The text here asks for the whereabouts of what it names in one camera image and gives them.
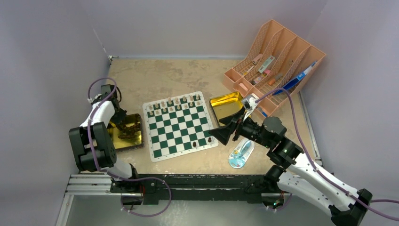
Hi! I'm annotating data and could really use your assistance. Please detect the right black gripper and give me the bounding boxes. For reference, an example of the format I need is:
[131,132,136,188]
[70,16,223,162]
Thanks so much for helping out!
[209,106,272,148]

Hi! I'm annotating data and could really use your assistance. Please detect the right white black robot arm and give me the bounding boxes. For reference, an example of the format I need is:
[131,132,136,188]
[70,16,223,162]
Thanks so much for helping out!
[209,109,372,226]

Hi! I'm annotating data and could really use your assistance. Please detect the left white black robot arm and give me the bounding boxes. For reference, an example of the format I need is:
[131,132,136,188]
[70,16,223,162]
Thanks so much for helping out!
[68,84,141,193]

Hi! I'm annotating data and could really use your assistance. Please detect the dark pieces in tray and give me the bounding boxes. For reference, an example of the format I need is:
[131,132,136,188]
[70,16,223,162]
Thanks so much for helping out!
[116,123,141,139]

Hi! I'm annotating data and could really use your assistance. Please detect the green white chess board mat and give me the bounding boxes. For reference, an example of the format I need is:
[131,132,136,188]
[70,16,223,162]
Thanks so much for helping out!
[143,91,219,162]

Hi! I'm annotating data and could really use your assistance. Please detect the white chess pieces row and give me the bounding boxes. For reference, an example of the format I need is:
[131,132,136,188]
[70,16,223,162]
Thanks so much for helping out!
[142,92,206,117]

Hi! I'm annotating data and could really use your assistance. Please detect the left gold tin tray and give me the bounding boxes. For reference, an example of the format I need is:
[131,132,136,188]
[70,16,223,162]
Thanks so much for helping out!
[107,113,144,152]

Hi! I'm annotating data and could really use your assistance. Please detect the gold tin tray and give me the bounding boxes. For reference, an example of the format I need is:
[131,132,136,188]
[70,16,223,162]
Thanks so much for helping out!
[107,113,144,152]
[209,92,243,127]

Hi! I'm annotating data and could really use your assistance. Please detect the blue packaged toy blister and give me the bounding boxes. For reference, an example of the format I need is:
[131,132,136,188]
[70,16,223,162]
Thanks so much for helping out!
[228,138,255,169]

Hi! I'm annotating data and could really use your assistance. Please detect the right gold tin tray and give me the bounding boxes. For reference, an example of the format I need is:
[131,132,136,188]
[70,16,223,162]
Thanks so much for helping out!
[209,92,243,127]

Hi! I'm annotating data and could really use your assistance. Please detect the peach plastic file organizer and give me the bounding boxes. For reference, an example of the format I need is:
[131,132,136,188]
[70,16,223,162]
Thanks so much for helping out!
[223,20,326,116]

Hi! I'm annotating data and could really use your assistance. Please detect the teal white box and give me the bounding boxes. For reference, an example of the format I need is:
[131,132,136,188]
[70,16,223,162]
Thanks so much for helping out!
[258,55,276,73]

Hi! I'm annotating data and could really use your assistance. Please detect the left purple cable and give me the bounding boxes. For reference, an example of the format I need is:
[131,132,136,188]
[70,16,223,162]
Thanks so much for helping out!
[87,78,173,218]

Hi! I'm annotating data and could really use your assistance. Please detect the purple cable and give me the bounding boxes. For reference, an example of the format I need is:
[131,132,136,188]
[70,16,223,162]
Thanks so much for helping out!
[87,78,173,218]
[255,88,399,221]

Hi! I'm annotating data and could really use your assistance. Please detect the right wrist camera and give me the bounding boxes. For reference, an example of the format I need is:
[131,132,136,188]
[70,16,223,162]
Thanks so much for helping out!
[241,94,259,121]

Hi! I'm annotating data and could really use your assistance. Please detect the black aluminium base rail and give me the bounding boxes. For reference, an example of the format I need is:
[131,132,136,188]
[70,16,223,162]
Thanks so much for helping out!
[66,174,290,207]

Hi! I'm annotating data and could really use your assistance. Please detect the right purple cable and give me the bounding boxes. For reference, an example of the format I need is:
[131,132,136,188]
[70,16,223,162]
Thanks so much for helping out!
[255,88,399,221]

